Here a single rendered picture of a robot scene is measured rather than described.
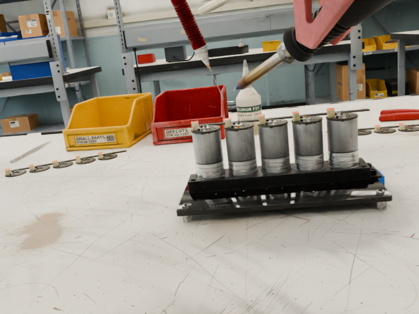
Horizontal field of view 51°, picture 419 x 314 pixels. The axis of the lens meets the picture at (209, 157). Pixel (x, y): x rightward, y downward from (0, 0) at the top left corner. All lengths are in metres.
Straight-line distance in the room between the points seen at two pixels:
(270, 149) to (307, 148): 0.03
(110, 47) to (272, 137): 4.59
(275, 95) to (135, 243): 4.47
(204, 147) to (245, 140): 0.03
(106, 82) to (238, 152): 4.62
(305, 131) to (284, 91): 4.41
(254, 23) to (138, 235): 2.30
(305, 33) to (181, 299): 0.17
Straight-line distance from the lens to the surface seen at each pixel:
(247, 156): 0.37
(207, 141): 0.36
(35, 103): 5.29
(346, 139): 0.37
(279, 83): 4.75
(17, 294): 0.30
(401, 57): 3.43
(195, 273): 0.28
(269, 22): 2.59
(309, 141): 0.37
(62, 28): 4.62
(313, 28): 0.28
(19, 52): 2.91
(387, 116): 0.63
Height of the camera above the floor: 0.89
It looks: 15 degrees down
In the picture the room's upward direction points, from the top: 7 degrees counter-clockwise
